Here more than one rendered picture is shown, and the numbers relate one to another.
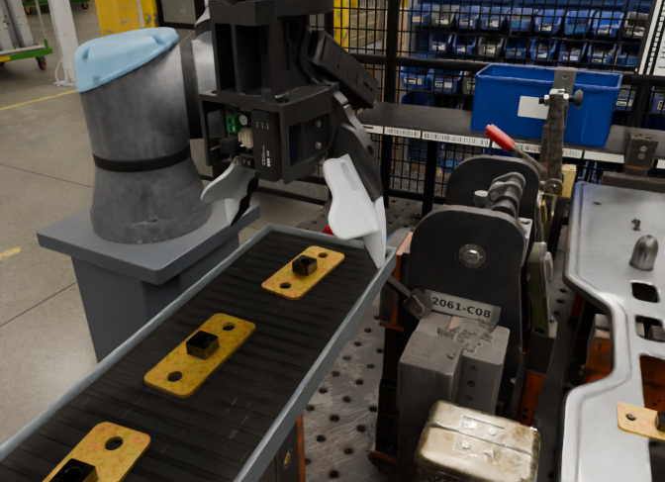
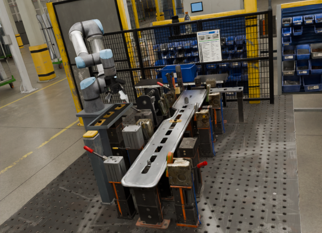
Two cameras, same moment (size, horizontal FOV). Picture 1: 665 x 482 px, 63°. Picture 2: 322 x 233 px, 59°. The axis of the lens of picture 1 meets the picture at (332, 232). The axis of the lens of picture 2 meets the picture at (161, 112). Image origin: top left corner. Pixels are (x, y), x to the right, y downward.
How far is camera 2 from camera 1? 1.45 m
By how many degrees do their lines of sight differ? 6
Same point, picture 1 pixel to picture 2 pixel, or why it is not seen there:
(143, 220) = (94, 108)
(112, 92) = (87, 88)
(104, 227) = (87, 110)
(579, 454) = (162, 125)
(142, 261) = (95, 114)
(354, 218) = (123, 96)
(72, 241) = (83, 114)
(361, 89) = (122, 82)
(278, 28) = (111, 78)
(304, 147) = (116, 90)
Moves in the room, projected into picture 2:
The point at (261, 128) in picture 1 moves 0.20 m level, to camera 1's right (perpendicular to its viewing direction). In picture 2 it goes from (111, 88) to (143, 83)
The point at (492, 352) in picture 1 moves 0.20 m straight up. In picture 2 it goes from (148, 114) to (143, 85)
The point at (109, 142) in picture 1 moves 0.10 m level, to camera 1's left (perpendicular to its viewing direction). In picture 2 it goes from (87, 96) to (73, 98)
